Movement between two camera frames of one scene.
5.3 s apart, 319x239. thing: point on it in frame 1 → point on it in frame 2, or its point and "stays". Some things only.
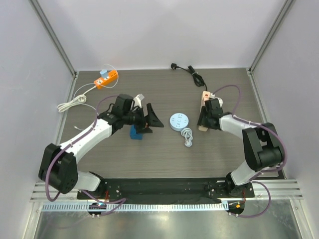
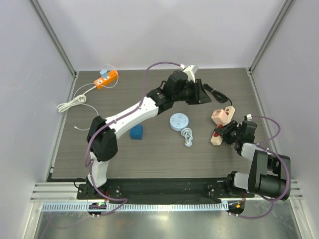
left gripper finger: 151,118 → 204,97
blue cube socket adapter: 133,135 stays
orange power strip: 100,82 stays
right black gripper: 206,117 → 231,133
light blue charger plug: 104,73 stays
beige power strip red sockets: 206,95 → 217,139
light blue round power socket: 179,122 stays
